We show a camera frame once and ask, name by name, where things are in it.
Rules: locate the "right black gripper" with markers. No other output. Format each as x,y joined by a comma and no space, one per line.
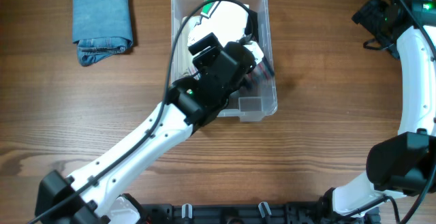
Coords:
367,16

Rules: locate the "red plaid shirt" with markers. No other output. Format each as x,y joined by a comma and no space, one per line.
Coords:
259,72

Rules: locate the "black cloth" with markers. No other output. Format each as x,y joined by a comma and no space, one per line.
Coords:
252,25

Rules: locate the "clear plastic storage container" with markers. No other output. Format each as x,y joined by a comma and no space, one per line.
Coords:
249,105

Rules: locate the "white printed shirt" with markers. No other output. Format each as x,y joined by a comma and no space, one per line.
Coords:
226,20

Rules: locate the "cream white cloth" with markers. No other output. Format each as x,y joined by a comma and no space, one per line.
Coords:
186,67

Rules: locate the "blue denim jeans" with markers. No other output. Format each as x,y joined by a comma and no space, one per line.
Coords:
100,29

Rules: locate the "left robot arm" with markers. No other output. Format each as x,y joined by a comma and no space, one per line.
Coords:
95,192

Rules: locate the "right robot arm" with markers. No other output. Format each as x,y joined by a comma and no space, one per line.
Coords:
402,166

